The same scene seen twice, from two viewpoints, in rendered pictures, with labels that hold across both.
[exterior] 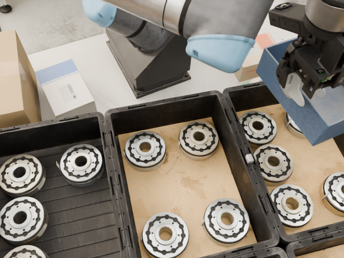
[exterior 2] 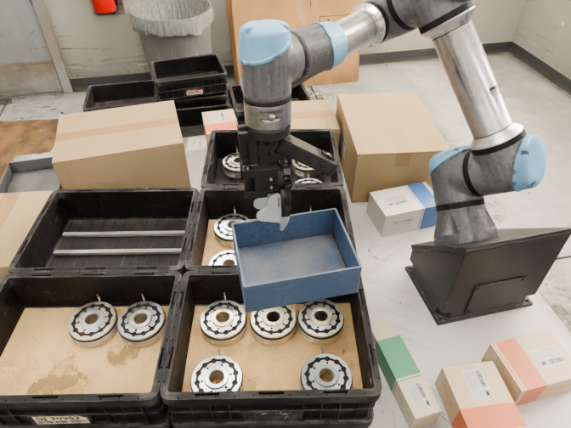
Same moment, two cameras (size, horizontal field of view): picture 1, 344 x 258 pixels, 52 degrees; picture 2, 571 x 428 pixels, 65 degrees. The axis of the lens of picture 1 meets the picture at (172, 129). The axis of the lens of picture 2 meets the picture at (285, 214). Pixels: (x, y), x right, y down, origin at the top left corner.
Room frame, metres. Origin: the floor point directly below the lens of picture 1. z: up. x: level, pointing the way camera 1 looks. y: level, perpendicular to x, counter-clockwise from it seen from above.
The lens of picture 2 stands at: (0.58, -0.81, 1.70)
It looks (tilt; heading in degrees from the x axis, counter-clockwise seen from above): 42 degrees down; 105
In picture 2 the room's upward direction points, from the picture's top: straight up
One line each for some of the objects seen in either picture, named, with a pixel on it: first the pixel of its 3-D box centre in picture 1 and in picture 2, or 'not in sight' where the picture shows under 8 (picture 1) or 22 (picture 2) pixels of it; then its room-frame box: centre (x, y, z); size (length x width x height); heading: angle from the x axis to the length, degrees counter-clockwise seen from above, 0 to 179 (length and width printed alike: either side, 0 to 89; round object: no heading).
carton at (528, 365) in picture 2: not in sight; (530, 367); (0.99, -0.14, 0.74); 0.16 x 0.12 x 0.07; 29
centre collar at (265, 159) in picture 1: (273, 161); (273, 317); (0.40, -0.25, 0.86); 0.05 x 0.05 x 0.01
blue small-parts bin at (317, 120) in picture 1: (319, 83); (293, 257); (0.45, -0.28, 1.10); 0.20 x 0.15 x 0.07; 28
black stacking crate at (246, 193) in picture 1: (182, 181); (272, 241); (0.33, -0.03, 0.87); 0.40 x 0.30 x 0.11; 17
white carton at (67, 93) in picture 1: (66, 93); (404, 208); (0.66, 0.34, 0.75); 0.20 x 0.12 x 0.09; 32
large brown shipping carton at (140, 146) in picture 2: not in sight; (125, 153); (-0.31, 0.31, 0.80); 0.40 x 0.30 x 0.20; 32
